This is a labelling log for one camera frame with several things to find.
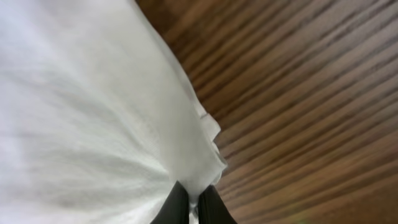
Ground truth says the white t-shirt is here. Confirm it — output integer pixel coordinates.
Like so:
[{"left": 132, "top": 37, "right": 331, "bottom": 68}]
[{"left": 1, "top": 1, "right": 227, "bottom": 223}]

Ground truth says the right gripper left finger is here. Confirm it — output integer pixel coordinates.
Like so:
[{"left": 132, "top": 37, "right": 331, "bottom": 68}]
[{"left": 150, "top": 182, "right": 190, "bottom": 224}]

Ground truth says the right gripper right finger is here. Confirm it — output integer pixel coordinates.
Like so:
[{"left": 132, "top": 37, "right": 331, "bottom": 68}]
[{"left": 198, "top": 185, "right": 237, "bottom": 224}]

